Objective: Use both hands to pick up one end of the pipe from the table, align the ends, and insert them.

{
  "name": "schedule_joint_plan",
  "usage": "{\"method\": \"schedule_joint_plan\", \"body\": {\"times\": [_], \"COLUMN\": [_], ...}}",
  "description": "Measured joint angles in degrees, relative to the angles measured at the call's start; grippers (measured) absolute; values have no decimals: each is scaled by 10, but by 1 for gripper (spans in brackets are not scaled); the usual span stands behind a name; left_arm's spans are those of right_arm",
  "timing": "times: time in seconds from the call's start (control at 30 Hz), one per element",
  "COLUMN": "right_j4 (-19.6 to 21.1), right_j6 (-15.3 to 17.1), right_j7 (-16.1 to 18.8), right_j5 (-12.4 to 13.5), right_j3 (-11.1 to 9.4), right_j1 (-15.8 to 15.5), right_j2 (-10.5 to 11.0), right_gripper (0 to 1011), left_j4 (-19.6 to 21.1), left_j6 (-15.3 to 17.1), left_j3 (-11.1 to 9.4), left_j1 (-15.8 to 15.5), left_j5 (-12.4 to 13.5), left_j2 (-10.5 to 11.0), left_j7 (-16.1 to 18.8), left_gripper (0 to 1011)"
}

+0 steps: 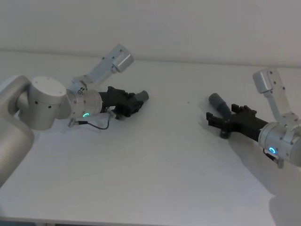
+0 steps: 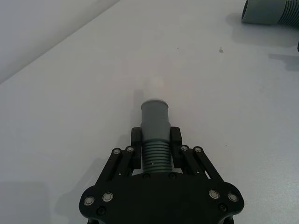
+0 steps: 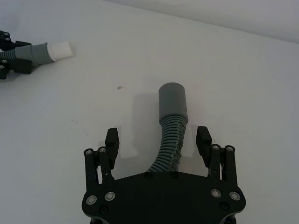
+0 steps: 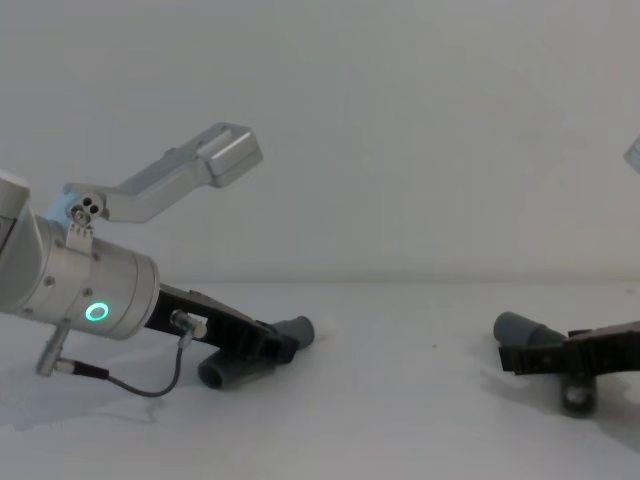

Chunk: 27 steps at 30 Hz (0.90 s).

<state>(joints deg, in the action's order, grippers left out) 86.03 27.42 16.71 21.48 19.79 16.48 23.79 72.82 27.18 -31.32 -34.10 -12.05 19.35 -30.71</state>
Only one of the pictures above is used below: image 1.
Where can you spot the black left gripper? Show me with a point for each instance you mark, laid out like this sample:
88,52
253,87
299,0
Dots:
115,100

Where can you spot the white table cloth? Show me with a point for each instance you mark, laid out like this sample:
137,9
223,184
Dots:
150,164

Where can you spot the short grey cylinder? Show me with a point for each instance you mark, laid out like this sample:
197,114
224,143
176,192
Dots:
143,95

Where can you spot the long grey cylinder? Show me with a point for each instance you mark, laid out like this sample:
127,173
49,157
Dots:
218,102

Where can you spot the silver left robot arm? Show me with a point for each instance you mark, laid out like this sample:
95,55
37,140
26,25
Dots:
44,103

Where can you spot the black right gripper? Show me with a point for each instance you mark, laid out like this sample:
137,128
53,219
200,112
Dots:
247,124

